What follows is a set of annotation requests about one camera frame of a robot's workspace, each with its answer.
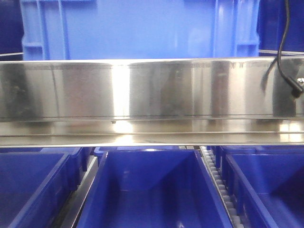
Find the large blue upper-shelf bin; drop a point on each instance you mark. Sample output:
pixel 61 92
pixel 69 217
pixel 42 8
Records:
pixel 134 29

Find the white roller track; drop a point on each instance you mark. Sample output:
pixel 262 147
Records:
pixel 209 162

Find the lower middle blue bin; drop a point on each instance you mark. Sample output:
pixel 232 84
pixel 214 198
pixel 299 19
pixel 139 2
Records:
pixel 153 189

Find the lower right blue bin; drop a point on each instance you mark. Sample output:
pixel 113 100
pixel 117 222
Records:
pixel 265 183

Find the lower left blue bin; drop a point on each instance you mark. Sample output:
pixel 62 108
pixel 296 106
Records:
pixel 34 185

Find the dark blue upper-right bin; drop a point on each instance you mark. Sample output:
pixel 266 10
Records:
pixel 272 21

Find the dark blue upper-left bin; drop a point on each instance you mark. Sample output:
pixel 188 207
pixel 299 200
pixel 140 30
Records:
pixel 11 26

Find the stainless steel shelf rail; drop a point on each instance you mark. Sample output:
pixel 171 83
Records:
pixel 209 101

